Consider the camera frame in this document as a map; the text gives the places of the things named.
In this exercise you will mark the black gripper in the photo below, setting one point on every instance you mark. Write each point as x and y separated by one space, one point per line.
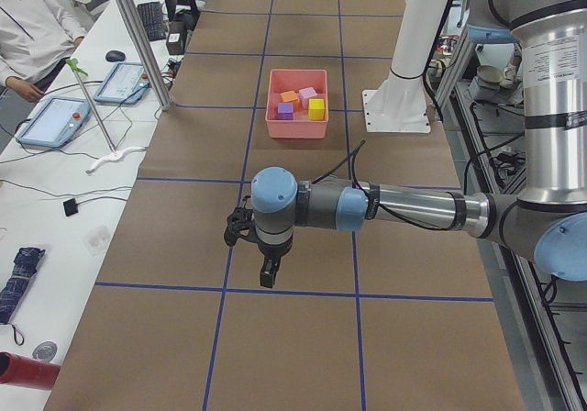
271 252

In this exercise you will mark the orange foam block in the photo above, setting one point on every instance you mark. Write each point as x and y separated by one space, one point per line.
291 97

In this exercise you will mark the light pink foam block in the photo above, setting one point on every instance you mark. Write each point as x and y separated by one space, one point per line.
305 95

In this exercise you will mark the purple foam block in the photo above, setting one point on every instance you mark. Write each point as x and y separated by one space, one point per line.
285 111

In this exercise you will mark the yellow-green foam block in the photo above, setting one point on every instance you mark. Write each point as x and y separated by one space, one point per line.
316 109

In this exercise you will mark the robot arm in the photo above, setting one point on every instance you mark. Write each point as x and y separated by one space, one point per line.
403 192

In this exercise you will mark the pink plastic bin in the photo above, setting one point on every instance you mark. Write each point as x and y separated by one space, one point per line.
301 127

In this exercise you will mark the black box with label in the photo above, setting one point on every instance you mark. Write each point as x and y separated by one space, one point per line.
180 31

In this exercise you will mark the black computer keyboard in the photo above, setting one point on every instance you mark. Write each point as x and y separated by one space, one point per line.
152 20

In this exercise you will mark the black computer mouse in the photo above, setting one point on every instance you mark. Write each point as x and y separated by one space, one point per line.
115 56

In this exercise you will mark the far teach pendant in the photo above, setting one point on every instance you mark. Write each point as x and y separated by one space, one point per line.
125 84

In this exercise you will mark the teach pendant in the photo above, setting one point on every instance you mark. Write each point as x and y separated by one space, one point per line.
55 123
125 84

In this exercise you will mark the clear plastic bag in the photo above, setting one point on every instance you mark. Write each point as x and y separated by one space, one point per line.
97 240

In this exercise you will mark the metal rod with green clip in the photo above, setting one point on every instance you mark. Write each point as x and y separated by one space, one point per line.
79 74

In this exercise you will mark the small black square device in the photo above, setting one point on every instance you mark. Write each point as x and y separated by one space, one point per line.
70 207

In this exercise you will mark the person in white hoodie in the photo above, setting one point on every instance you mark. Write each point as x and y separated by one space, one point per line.
37 37

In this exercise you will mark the round metal lid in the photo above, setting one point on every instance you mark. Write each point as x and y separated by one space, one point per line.
45 351

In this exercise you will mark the near teach pendant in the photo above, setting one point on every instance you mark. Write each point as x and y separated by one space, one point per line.
55 123

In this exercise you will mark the folded dark blue umbrella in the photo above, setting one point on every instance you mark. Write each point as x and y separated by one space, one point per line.
25 267

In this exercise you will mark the red fire extinguisher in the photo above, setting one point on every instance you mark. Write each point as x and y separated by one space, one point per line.
21 371

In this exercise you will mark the aluminium frame post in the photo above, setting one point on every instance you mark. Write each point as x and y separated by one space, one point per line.
138 35

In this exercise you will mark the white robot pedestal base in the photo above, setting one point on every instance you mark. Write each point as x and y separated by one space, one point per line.
399 104

